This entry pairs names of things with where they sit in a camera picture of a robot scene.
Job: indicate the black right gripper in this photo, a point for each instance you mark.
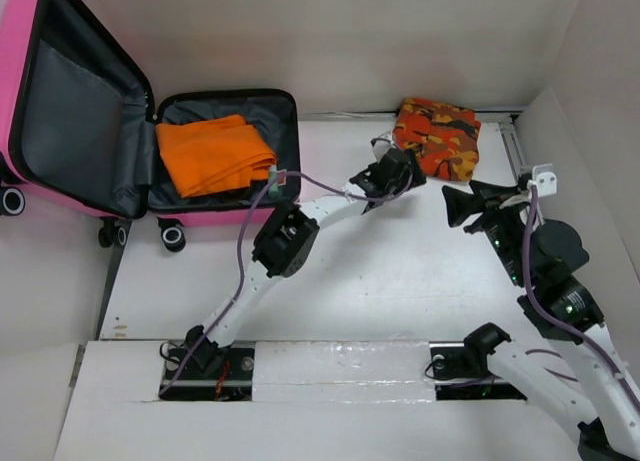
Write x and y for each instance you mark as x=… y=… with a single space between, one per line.
x=494 y=200

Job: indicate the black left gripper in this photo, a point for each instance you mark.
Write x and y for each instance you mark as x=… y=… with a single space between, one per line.
x=406 y=173

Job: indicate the orange camouflage garment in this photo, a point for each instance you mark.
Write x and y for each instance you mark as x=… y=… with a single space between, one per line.
x=444 y=137

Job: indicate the green white tube bottle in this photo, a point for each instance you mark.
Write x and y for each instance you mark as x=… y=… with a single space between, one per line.
x=276 y=181

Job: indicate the orange cloth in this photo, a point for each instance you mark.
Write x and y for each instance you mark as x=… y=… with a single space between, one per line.
x=214 y=156

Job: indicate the pink suitcase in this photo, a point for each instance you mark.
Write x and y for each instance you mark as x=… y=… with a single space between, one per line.
x=78 y=127

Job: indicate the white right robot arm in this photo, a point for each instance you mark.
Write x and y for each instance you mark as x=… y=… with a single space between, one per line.
x=541 y=256

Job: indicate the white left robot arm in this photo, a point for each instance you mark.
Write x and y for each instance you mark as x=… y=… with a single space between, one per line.
x=284 y=243

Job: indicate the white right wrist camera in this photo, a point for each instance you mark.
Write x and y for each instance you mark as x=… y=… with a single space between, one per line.
x=543 y=178

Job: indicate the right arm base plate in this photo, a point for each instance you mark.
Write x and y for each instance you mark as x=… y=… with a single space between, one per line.
x=457 y=377

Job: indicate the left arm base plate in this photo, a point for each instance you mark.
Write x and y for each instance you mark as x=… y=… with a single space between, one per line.
x=229 y=379

